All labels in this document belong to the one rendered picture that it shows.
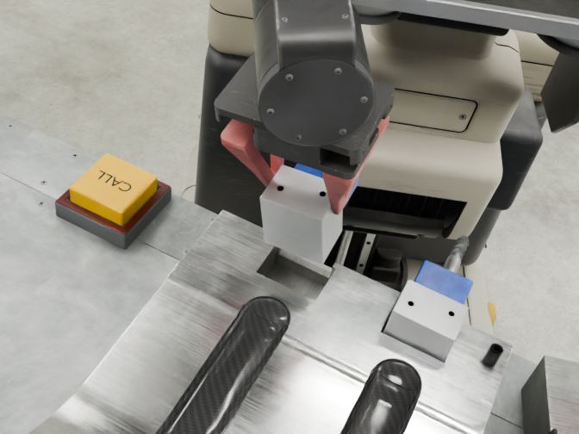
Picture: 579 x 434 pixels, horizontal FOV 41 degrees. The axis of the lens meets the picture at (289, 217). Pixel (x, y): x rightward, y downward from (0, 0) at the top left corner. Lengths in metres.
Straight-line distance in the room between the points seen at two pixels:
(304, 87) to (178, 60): 1.98
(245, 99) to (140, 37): 1.94
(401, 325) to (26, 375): 0.30
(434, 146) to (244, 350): 0.42
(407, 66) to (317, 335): 0.38
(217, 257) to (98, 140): 1.46
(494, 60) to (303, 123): 0.54
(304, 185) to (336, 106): 0.19
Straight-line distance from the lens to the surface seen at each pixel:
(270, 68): 0.37
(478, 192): 0.93
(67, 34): 2.44
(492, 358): 0.60
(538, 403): 0.68
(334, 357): 0.58
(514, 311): 1.89
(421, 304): 0.59
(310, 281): 0.65
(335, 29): 0.36
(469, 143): 0.93
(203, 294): 0.60
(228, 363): 0.58
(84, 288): 0.72
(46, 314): 0.70
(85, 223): 0.75
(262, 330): 0.59
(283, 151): 0.49
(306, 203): 0.55
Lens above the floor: 1.36
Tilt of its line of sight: 46 degrees down
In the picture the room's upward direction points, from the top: 12 degrees clockwise
